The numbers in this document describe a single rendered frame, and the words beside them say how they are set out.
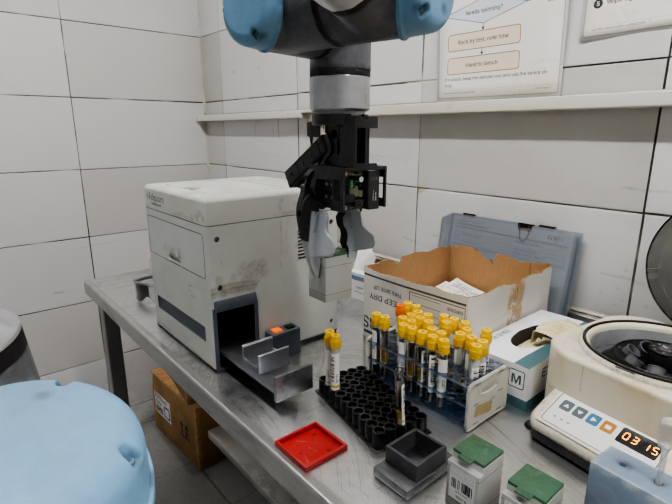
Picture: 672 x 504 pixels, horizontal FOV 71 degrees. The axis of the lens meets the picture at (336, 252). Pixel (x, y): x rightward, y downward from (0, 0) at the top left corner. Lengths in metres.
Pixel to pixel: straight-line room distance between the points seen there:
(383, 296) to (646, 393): 0.44
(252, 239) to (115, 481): 0.60
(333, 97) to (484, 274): 0.63
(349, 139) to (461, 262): 0.60
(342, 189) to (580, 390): 0.41
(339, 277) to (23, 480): 0.47
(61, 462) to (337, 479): 0.40
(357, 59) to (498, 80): 0.57
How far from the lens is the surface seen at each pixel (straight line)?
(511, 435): 0.73
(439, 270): 1.11
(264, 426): 0.72
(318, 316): 0.95
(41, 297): 2.11
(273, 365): 0.77
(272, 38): 0.51
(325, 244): 0.60
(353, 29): 0.46
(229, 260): 0.81
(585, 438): 0.69
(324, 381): 0.76
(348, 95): 0.59
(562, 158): 1.05
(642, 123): 1.01
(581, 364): 0.71
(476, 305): 0.80
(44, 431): 0.30
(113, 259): 2.13
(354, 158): 0.57
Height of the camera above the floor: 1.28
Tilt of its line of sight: 14 degrees down
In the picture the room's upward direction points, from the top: straight up
